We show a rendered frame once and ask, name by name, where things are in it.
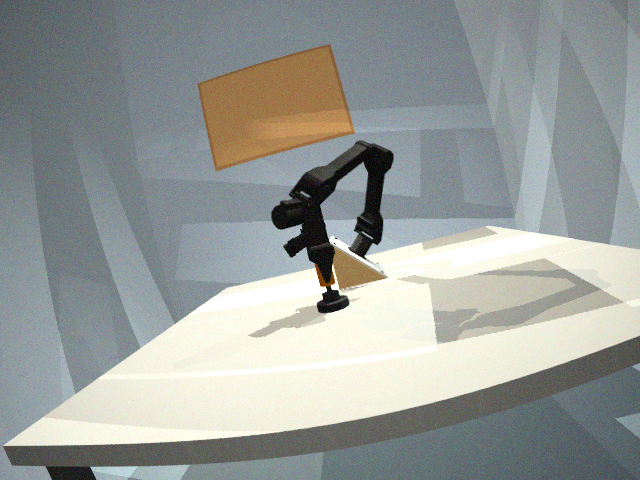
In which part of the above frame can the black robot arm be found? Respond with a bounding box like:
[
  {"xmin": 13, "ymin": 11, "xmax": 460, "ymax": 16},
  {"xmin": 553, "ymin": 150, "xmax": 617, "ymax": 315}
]
[{"xmin": 271, "ymin": 140, "xmax": 394, "ymax": 260}]

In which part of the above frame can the orange knob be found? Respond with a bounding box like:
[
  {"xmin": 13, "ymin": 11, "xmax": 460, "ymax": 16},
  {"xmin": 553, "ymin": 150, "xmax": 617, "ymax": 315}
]
[{"xmin": 315, "ymin": 264, "xmax": 336, "ymax": 288}]

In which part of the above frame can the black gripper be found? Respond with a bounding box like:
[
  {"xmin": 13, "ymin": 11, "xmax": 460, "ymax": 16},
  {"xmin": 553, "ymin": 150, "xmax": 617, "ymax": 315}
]
[{"xmin": 301, "ymin": 219, "xmax": 335, "ymax": 284}]

